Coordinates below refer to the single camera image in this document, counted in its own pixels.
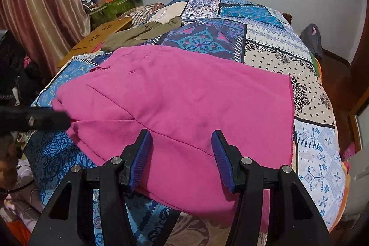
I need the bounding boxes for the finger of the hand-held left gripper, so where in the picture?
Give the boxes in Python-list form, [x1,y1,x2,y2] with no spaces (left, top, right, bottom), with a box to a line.
[0,106,70,135]

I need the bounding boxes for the pink pants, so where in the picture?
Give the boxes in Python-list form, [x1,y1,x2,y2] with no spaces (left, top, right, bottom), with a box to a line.
[52,46,295,233]

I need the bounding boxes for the patchwork printed blanket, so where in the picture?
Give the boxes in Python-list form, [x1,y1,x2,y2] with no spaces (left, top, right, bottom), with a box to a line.
[24,0,346,246]

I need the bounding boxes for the striped maroon curtain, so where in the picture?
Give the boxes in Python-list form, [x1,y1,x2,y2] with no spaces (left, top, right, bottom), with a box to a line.
[0,0,90,78]

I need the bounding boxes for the dark grey bag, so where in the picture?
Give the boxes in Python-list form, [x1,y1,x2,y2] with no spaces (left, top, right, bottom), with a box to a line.
[299,23,324,60]

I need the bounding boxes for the striped beige cloth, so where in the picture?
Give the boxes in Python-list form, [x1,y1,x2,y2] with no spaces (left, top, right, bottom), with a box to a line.
[122,2,168,26]

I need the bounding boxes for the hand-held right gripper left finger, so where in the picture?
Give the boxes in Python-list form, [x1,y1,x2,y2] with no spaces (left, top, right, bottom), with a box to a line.
[28,129,152,246]

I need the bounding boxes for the olive green garment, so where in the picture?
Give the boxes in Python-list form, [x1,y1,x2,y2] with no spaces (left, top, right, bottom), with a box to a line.
[102,16,183,52]

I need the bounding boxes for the wooden folding table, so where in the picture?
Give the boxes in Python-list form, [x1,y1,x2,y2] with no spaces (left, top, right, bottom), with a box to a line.
[56,17,133,69]

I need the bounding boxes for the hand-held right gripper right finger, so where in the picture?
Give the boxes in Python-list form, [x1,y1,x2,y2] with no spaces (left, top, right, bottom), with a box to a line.
[211,130,336,246]

